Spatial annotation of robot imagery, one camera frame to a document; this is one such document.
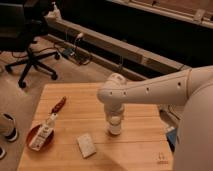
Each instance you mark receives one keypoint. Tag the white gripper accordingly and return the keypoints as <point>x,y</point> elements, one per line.
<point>112,111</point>

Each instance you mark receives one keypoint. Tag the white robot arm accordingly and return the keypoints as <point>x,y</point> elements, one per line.
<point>192,89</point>

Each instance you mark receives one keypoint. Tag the red bowl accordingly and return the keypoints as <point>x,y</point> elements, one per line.
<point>31,134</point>

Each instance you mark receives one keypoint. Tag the white labelled tube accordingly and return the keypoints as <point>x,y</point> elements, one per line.
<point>43,133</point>

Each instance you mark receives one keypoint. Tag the black and white shoe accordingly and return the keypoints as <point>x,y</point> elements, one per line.
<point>8,127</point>

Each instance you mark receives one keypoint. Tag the white spray bottle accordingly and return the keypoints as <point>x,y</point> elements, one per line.
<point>55,13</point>

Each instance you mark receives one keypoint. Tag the black office chair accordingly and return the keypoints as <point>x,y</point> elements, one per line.
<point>21,21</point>

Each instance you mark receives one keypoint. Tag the red handled tool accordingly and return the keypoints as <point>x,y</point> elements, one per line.
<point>59,105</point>

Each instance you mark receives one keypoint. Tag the power strip with cables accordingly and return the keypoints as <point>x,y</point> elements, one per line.
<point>68,53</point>

